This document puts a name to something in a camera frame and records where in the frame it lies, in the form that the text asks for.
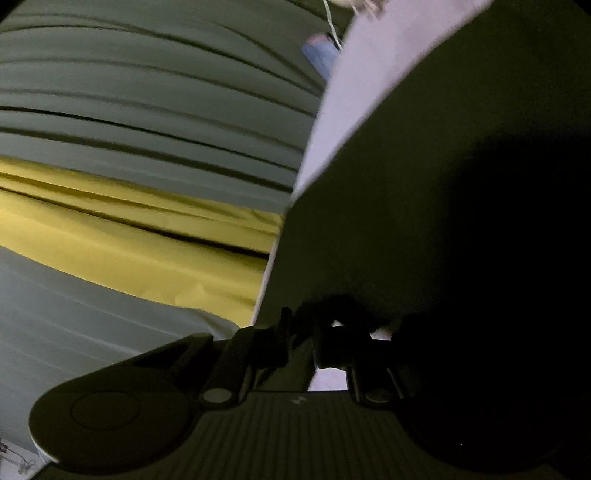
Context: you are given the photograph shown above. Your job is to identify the yellow curtain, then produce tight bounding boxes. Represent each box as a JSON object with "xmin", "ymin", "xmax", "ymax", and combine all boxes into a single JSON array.
[{"xmin": 0, "ymin": 157, "xmax": 284, "ymax": 310}]

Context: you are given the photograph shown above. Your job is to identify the dark pants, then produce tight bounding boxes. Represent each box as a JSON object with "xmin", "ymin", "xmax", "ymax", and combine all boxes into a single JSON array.
[{"xmin": 253, "ymin": 0, "xmax": 591, "ymax": 402}]

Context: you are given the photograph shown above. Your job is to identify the white cable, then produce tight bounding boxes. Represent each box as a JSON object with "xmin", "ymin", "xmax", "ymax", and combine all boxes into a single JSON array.
[{"xmin": 322, "ymin": 0, "xmax": 345, "ymax": 49}]

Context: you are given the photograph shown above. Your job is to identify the lavender bed sheet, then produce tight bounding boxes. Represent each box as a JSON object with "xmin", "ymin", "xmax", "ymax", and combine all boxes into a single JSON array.
[{"xmin": 252, "ymin": 0, "xmax": 492, "ymax": 393}]

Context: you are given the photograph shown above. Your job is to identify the blue cloth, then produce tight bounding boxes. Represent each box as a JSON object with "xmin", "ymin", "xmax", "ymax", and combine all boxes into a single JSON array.
[{"xmin": 301, "ymin": 33, "xmax": 343, "ymax": 79}]

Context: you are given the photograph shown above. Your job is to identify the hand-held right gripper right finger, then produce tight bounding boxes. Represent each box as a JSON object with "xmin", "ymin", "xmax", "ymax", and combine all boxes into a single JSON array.
[{"xmin": 314, "ymin": 295, "xmax": 416, "ymax": 408}]

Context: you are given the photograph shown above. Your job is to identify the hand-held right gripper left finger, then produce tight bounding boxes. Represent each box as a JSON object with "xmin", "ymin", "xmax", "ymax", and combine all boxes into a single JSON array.
[{"xmin": 124, "ymin": 305, "xmax": 315, "ymax": 409}]

